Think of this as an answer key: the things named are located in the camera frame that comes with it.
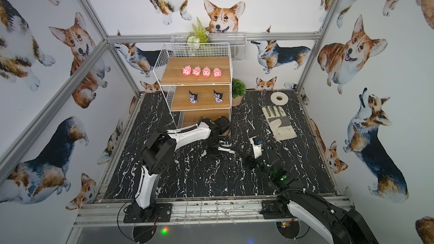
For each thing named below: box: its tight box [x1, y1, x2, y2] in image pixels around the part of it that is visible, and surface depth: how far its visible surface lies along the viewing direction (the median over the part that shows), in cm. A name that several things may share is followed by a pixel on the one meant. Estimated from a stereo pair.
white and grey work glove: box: [261, 105, 298, 142], surface depth 106 cm
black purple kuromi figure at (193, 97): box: [188, 90, 199, 105], surface depth 81 cm
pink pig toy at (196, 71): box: [191, 65, 202, 77], surface depth 72 cm
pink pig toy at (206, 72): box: [201, 66, 211, 78], surface depth 71 cm
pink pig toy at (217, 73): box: [213, 67, 223, 79], surface depth 70 cm
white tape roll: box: [270, 91, 289, 106], surface depth 120 cm
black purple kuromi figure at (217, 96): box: [213, 89, 224, 104], surface depth 80 cm
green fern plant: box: [186, 16, 211, 44], surface depth 83 cm
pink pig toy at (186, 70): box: [181, 64, 192, 77], surface depth 72 cm
